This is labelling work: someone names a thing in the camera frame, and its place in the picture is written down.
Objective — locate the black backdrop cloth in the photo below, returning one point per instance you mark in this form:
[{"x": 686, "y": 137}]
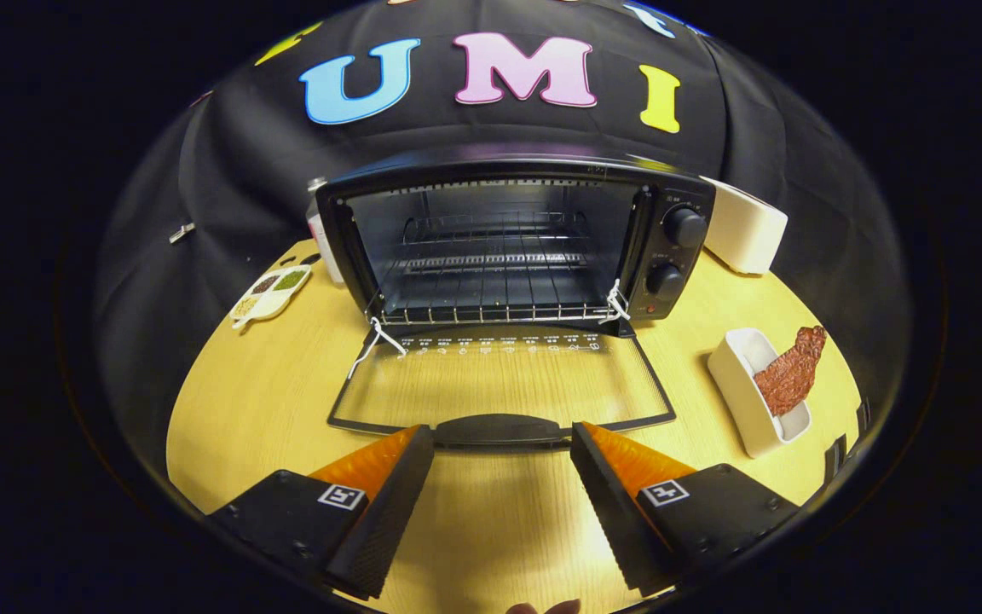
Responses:
[{"x": 218, "y": 170}]

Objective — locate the black upright bar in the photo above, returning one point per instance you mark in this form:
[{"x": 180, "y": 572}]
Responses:
[
  {"x": 863, "y": 418},
  {"x": 835, "y": 456}
]

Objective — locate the white divided spice dish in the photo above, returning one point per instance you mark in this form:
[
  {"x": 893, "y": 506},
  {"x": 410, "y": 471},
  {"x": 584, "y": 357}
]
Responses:
[{"x": 274, "y": 290}]

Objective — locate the black toaster oven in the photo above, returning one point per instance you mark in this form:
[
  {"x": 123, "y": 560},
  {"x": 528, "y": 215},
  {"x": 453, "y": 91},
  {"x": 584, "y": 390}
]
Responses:
[{"x": 661, "y": 251}]

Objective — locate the brown meat piece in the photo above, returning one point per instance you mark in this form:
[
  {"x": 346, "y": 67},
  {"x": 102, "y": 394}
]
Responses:
[{"x": 789, "y": 375}]

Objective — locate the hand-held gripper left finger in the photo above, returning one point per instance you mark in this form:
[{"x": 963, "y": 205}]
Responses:
[{"x": 397, "y": 512}]

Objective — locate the white bread toaster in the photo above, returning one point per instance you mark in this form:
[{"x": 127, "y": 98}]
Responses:
[{"x": 742, "y": 230}]

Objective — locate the metal clip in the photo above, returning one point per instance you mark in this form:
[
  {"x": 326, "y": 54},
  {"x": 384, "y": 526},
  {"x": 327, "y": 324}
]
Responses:
[{"x": 181, "y": 232}]

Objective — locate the white ribbed rectangular dish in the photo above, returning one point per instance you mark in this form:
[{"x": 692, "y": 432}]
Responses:
[{"x": 742, "y": 401}]

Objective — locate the clear plastic bottle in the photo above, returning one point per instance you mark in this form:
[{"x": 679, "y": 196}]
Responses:
[{"x": 320, "y": 237}]

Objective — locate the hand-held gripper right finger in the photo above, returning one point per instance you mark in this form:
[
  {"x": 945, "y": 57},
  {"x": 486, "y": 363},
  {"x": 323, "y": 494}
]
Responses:
[{"x": 610, "y": 512}]

